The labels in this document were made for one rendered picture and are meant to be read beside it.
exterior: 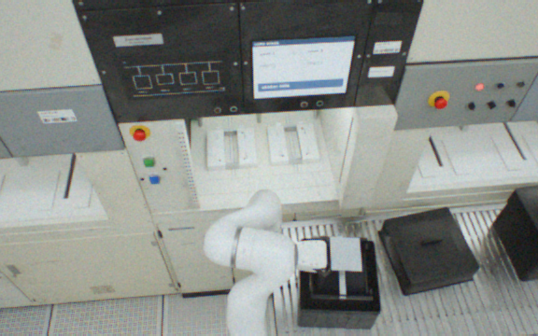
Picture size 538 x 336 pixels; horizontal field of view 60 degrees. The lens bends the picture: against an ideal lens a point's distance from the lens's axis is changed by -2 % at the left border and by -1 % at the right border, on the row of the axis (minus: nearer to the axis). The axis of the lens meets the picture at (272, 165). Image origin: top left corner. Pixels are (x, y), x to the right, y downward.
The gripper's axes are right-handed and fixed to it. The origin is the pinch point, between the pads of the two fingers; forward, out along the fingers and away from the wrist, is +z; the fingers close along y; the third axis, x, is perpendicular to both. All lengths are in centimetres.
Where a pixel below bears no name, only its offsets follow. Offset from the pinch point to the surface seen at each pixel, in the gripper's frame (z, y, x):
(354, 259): 3.7, 2.3, 2.6
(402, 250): 26.4, -13.7, -19.7
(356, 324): 7.7, 13.8, -24.8
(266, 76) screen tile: -26, -31, 50
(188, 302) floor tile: -69, -23, -106
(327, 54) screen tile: -9, -34, 56
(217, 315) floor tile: -52, -16, -106
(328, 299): -4.0, 11.8, -7.5
